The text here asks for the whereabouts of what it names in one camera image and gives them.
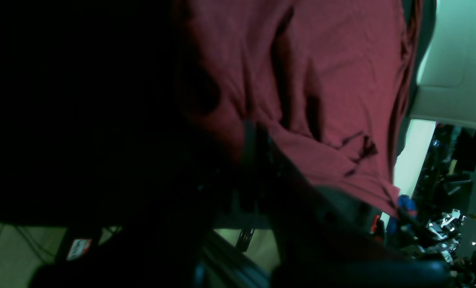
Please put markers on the black table cloth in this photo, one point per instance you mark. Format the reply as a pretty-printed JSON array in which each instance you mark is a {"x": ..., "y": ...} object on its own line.
[{"x": 90, "y": 128}]

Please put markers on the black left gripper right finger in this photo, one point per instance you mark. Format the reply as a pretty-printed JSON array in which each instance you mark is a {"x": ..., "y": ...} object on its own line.
[{"x": 319, "y": 247}]

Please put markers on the black box with name sticker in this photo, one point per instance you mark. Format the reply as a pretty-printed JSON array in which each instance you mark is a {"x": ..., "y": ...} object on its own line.
[{"x": 74, "y": 247}]

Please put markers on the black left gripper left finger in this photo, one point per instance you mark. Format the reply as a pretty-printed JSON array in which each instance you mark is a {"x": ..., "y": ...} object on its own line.
[{"x": 162, "y": 246}]

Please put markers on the blue and orange clamp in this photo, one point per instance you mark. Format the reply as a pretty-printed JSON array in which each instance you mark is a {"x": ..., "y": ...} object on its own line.
[{"x": 396, "y": 229}]

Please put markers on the dark red long-sleeve shirt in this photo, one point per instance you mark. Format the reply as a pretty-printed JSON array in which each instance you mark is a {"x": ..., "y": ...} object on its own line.
[{"x": 329, "y": 80}]

